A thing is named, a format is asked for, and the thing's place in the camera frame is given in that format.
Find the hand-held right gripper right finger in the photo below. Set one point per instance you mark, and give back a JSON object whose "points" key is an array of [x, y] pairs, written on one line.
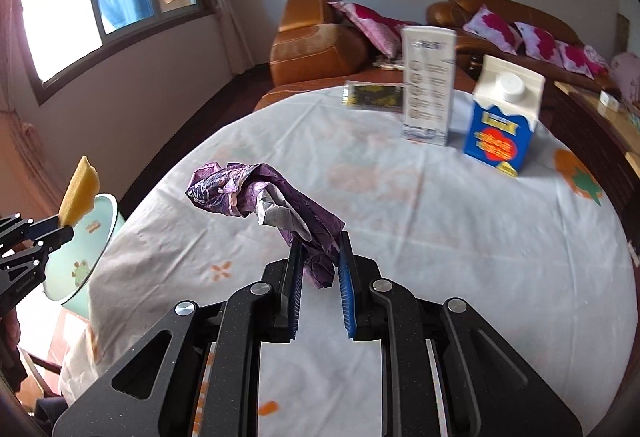
{"points": [[346, 297]]}

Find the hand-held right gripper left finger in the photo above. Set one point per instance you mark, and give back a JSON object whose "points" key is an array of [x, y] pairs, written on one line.
{"points": [[295, 289]]}

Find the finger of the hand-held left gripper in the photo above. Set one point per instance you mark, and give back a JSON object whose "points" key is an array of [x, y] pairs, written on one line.
{"points": [[40, 227], [55, 242]]}

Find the mint green plastic bucket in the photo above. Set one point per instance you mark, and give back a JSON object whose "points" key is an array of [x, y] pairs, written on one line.
{"points": [[85, 252]]}

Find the yellow sponge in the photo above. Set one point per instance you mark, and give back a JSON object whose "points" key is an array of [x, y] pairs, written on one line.
{"points": [[80, 192]]}

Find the purple wrapper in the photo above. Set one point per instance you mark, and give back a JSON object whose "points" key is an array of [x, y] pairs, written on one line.
{"points": [[260, 192]]}

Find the person's left forearm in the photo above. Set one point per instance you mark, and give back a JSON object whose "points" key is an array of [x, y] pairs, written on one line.
{"points": [[10, 347]]}

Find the white fruit print tablecloth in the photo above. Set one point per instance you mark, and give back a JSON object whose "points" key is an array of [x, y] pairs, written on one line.
{"points": [[400, 217]]}

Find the dark snack packet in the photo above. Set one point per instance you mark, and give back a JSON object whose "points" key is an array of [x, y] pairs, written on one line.
{"points": [[372, 97]]}

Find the tall white carton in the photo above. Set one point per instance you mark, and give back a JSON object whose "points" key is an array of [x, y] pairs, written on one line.
{"points": [[429, 87]]}

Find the blue white milk carton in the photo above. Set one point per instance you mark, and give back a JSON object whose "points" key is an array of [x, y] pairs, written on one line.
{"points": [[500, 127]]}

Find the brown leather corner sofa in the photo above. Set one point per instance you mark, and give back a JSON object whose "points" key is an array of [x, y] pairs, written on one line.
{"points": [[310, 52]]}

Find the pink floral pillow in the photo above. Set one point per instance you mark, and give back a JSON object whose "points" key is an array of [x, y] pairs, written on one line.
{"points": [[575, 59], [537, 42], [370, 27], [492, 29]]}

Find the wooden coffee table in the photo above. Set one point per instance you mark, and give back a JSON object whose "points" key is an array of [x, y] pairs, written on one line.
{"points": [[590, 117]]}

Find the small white box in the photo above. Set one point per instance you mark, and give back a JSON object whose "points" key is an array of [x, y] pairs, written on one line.
{"points": [[610, 101]]}

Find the light pink pillow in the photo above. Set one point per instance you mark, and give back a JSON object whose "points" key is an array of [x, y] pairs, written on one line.
{"points": [[597, 62]]}

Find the pink garment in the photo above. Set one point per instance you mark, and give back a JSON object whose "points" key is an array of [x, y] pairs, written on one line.
{"points": [[627, 77]]}

